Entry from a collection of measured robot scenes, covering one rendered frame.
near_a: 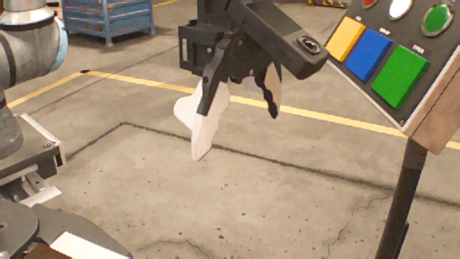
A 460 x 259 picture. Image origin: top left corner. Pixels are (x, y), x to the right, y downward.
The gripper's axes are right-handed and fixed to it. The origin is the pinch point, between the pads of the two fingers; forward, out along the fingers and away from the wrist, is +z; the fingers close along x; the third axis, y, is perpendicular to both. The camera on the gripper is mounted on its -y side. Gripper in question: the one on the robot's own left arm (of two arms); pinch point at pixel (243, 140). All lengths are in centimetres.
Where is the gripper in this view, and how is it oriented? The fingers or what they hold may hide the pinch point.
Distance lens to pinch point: 47.2
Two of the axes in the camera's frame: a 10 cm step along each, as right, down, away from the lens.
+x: -6.7, 3.4, -6.6
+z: 0.0, 8.9, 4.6
